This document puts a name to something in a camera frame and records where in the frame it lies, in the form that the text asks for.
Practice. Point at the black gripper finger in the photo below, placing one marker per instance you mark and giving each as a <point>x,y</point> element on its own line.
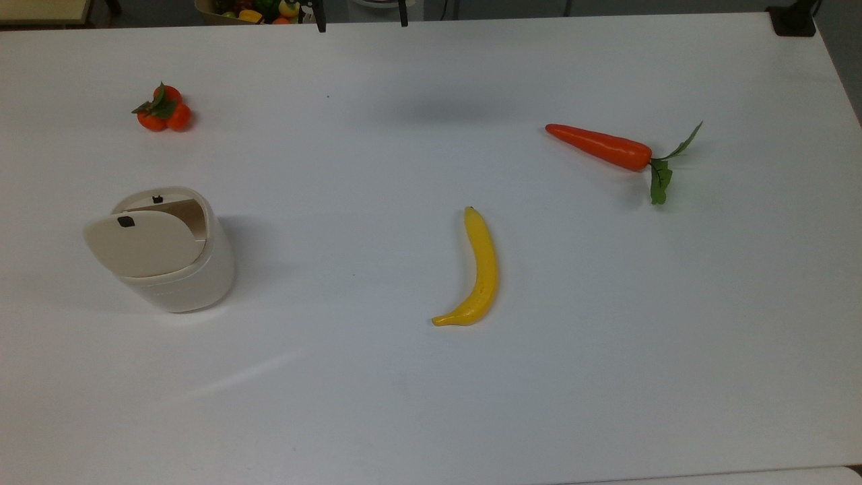
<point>403,13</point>
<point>320,17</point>

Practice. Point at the cream garbage bin with lid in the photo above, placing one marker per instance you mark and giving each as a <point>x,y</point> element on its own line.
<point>182,276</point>

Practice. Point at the basket of toy fruit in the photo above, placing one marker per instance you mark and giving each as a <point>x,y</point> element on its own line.
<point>249,10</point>

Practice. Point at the orange tangerine cluster with leaves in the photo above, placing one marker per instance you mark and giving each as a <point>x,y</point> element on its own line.
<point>165,111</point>

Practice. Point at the orange toy carrot with leaves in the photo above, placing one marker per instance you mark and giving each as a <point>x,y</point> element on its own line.
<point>606,146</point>

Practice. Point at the yellow toy banana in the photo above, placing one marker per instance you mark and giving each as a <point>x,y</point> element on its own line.
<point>483,269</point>

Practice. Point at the light wooden table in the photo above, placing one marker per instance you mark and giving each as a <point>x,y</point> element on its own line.
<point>40,10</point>

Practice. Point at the black table clamp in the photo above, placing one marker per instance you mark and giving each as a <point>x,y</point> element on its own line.
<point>793,19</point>

